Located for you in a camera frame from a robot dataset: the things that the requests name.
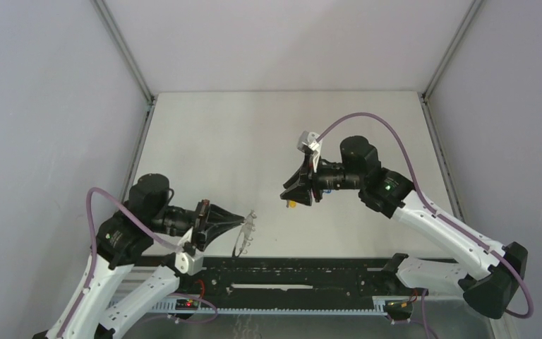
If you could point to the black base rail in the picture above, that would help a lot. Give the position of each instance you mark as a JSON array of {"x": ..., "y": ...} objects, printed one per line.
[{"x": 294, "y": 284}]

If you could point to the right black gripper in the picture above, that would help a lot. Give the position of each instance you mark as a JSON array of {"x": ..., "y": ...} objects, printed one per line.
[{"x": 298, "y": 185}]

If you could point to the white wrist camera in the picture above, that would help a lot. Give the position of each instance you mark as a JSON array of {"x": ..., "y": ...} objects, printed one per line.
[
  {"x": 188, "y": 258},
  {"x": 310, "y": 143}
]

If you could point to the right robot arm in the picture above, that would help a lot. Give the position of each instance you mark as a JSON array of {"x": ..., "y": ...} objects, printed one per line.
[{"x": 485, "y": 272}]

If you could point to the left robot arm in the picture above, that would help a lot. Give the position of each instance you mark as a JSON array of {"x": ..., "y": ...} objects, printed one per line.
[{"x": 120, "y": 233}]

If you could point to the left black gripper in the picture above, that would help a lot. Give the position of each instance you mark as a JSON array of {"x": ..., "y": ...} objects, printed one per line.
[{"x": 221, "y": 219}]

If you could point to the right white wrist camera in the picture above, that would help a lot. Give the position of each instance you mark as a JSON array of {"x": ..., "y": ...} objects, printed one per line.
[{"x": 310, "y": 143}]

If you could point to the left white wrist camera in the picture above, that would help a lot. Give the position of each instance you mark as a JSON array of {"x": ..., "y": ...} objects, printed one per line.
[{"x": 188, "y": 258}]

